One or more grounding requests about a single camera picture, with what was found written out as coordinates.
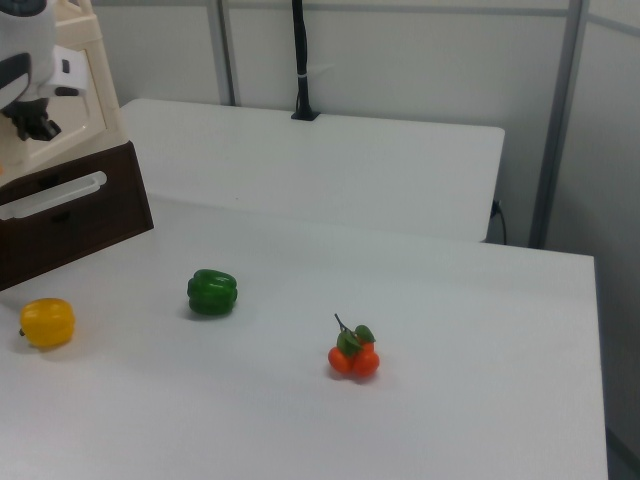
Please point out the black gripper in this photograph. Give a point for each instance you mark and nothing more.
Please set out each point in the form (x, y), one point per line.
(22, 107)

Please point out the dark brown wooden drawer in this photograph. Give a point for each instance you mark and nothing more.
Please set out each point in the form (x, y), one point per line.
(100, 220)

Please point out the yellow bell pepper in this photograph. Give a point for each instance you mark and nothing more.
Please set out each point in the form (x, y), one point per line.
(49, 322)

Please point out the green bell pepper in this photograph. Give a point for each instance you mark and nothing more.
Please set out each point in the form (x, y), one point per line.
(212, 292)

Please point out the orange fruit cluster with leaves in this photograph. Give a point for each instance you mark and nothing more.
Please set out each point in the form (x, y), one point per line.
(362, 361)

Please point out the narrow grey partition post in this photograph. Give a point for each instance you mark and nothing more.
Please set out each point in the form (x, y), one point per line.
(223, 50)

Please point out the black clamped camera pole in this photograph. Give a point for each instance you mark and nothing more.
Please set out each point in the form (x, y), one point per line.
(302, 55)

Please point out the wide grey partition post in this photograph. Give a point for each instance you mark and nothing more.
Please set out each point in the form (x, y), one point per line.
(560, 115)

